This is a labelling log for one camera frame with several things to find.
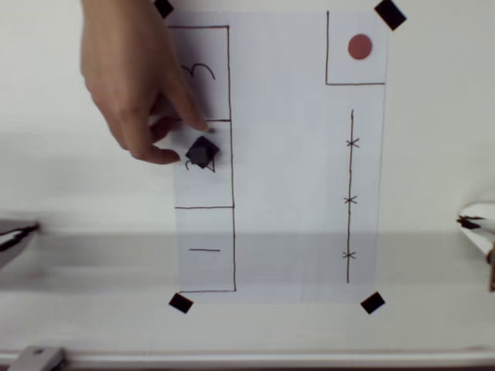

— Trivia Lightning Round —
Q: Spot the black cube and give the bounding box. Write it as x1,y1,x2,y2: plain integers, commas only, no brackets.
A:
184,135,221,170

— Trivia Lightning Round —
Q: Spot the bare human hand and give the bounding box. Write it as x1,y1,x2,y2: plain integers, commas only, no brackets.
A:
80,0,212,165

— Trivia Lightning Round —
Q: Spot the small black tape piece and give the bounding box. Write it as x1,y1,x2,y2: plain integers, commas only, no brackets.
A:
167,292,194,315
359,291,387,315

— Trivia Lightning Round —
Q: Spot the red round sticker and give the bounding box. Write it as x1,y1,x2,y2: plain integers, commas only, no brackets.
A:
346,33,374,61

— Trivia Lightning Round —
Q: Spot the white paper sheet with markings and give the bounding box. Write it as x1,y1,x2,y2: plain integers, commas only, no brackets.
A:
166,10,389,305

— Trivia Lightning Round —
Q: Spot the large black tape piece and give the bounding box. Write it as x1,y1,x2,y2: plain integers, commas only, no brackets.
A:
373,0,408,31

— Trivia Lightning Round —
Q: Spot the glossy black tape piece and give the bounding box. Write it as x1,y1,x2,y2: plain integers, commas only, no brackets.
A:
153,0,174,19

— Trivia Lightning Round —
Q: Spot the camera circuit board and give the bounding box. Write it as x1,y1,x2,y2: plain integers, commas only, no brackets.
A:
486,241,495,291

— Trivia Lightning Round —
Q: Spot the grey metal bracket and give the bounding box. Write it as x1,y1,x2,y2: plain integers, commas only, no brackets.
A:
5,346,69,371

